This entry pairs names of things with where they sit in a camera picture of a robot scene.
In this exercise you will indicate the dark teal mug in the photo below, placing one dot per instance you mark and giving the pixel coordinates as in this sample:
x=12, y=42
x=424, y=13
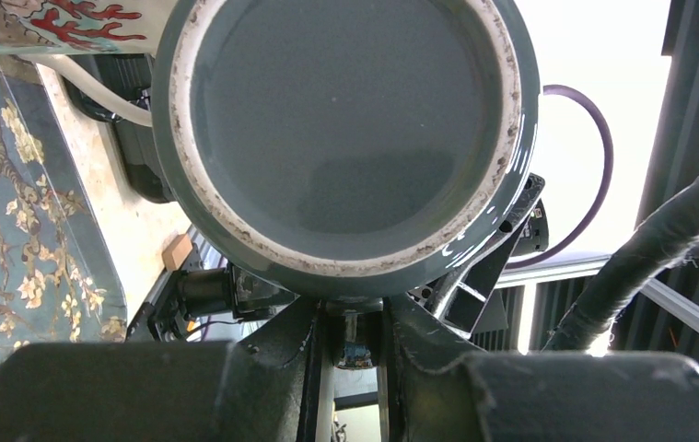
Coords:
x=346, y=150

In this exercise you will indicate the cream patterned mug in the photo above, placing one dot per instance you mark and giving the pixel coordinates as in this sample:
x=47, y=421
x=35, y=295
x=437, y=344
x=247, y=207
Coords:
x=51, y=32

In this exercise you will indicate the teal blossom-pattern tray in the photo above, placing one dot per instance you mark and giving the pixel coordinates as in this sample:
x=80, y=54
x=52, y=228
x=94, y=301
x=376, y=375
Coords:
x=57, y=281

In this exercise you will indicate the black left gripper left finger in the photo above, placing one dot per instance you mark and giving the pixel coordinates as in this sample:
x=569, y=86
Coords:
x=251, y=390

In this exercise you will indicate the black poker chip case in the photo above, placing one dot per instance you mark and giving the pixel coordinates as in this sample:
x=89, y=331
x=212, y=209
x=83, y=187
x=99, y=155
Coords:
x=130, y=77

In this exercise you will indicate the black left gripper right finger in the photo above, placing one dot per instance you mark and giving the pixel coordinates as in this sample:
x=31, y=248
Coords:
x=438, y=387

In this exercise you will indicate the tan wooden block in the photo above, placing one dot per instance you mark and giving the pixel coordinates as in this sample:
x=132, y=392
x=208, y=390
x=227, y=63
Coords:
x=175, y=254

